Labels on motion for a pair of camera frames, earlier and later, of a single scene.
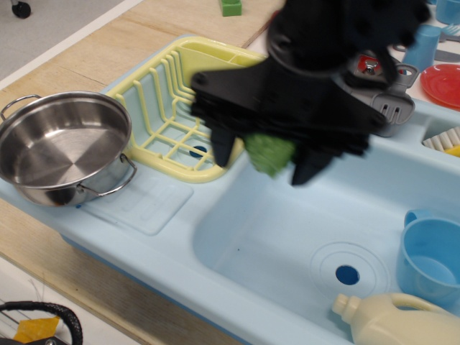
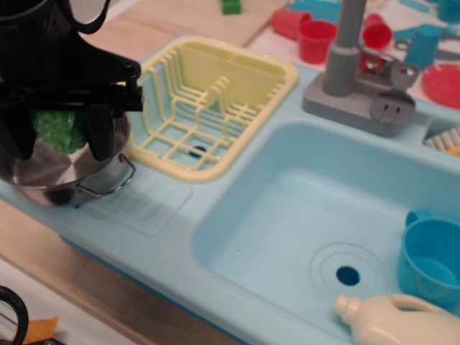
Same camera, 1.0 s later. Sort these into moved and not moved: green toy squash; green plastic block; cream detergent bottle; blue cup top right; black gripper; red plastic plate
Moved: black gripper; green toy squash
Not moved: green plastic block; cream detergent bottle; blue cup top right; red plastic plate
